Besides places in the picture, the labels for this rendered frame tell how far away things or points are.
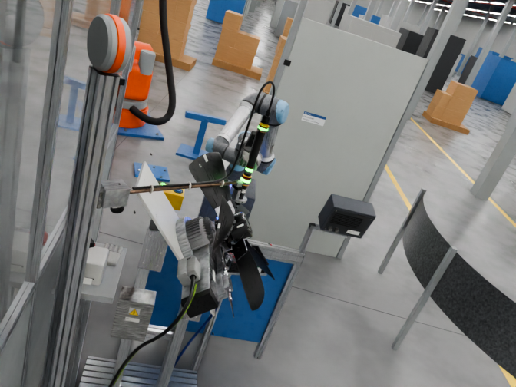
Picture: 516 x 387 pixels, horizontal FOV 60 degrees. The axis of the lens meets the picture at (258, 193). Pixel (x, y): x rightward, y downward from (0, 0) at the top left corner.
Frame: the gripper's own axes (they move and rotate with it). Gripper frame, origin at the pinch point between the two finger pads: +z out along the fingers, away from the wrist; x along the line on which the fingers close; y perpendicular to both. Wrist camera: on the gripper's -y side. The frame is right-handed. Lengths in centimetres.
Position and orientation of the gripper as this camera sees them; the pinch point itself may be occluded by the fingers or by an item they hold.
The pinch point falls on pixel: (253, 160)
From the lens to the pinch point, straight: 192.0
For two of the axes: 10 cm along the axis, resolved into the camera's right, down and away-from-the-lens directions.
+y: -3.0, 8.6, 4.1
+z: 1.0, 4.6, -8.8
